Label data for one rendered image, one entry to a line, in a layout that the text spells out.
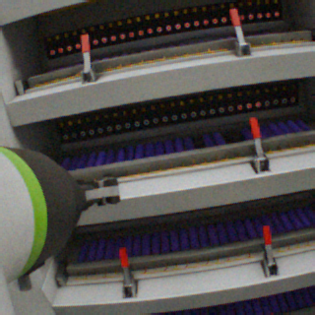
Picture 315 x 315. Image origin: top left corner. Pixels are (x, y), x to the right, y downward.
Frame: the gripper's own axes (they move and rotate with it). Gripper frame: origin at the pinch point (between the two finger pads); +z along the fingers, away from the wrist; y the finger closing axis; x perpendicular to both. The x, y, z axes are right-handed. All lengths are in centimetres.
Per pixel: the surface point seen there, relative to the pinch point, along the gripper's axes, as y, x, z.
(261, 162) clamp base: 27.1, 0.1, 10.0
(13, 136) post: -15.9, 11.8, 6.1
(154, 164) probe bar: 8.1, 2.9, 12.4
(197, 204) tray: 14.7, -5.0, 8.6
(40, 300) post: -17.9, -20.1, 9.6
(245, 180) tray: 23.2, -2.3, 7.0
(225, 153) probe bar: 21.5, 3.0, 12.6
